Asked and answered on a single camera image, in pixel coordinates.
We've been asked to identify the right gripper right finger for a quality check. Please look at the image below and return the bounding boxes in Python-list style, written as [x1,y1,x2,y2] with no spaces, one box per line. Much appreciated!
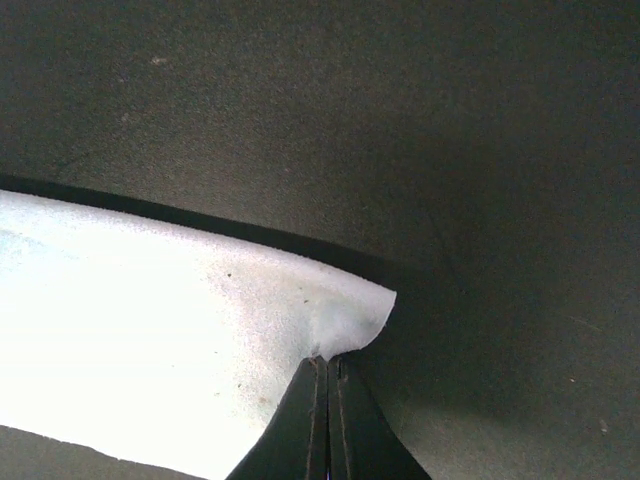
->
[328,356,430,480]

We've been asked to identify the light blue cleaning cloth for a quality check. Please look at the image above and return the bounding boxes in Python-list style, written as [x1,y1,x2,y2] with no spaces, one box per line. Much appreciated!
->
[1,191,396,479]

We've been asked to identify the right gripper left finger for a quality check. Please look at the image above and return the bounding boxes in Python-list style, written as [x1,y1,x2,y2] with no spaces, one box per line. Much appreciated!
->
[228,357,329,480]

